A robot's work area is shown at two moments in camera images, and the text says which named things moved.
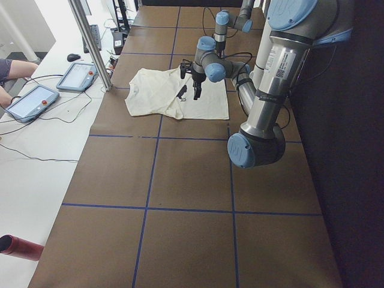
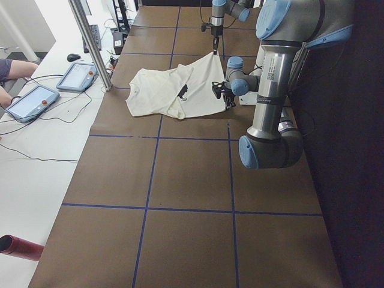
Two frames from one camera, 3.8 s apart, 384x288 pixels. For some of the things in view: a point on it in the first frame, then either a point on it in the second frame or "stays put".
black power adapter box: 117,42 stays put
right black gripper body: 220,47 → 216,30
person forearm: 21,69 stays put
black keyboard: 95,30 stays put
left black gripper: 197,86 → 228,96
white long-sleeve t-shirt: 165,92 stays put
